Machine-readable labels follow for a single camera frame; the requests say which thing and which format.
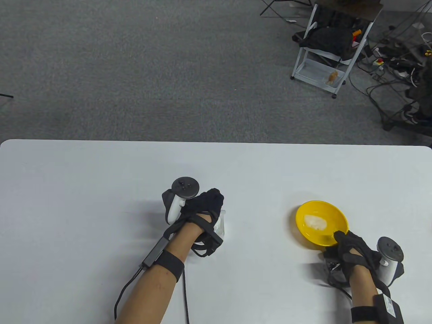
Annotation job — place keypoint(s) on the person's right forearm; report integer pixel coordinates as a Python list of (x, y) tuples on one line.
[(362, 290)]

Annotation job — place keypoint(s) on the black sensor armband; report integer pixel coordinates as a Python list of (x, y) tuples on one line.
[(168, 263), (388, 307)]

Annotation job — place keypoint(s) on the thin black bar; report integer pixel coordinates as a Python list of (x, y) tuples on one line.
[(6, 96)]

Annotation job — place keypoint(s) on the black bag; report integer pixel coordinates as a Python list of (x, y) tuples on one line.
[(329, 40)]

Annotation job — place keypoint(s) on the small brown object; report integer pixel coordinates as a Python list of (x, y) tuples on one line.
[(332, 77)]

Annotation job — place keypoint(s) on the person's left forearm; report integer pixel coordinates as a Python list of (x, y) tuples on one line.
[(152, 293)]

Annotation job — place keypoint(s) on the black and white hand controller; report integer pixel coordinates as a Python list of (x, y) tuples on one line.
[(185, 185), (389, 248)]

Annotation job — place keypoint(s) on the person's left hand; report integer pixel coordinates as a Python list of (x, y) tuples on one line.
[(206, 204)]

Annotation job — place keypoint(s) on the black tripod legs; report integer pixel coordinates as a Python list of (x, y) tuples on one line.
[(266, 9)]

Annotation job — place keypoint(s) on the black wheeled stand base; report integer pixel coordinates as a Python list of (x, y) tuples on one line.
[(422, 101)]

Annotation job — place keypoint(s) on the yellow bowl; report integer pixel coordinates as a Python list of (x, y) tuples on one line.
[(334, 216)]

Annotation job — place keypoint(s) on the clear foam soap pump bottle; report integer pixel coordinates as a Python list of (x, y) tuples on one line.
[(221, 222)]

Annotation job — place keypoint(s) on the black wrist camera harness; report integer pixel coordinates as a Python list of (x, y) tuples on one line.
[(332, 266), (212, 241)]

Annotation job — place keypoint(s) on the orange and red toy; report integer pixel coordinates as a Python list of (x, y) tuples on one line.
[(356, 32)]

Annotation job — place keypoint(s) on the person's right hand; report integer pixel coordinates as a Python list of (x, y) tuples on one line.
[(354, 249)]

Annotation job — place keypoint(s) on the white rolling shelf cart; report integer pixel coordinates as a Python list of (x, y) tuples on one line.
[(314, 72)]

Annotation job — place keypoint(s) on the white foam blob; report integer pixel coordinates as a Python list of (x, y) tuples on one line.
[(315, 221)]

